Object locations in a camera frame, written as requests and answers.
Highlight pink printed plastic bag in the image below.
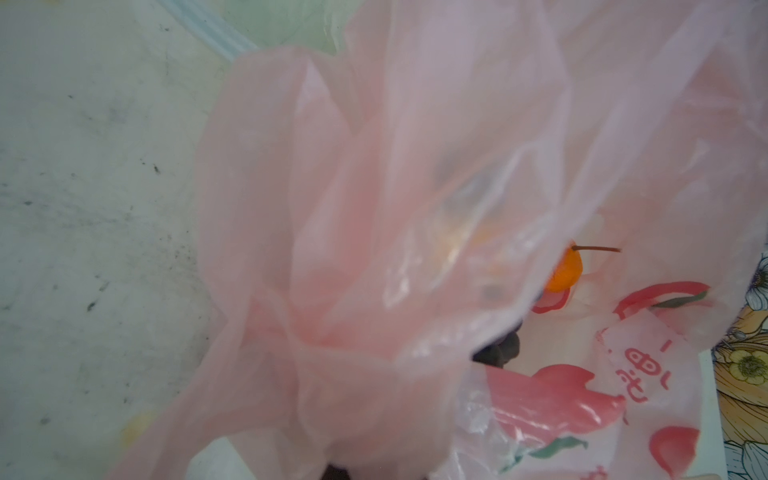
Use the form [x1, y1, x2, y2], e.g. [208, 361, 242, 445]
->
[111, 1, 767, 479]

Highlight dark fake grape bunch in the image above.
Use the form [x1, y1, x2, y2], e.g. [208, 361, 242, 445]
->
[472, 330, 520, 368]

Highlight orange fake orange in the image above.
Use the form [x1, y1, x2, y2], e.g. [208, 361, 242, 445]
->
[544, 243, 621, 293]

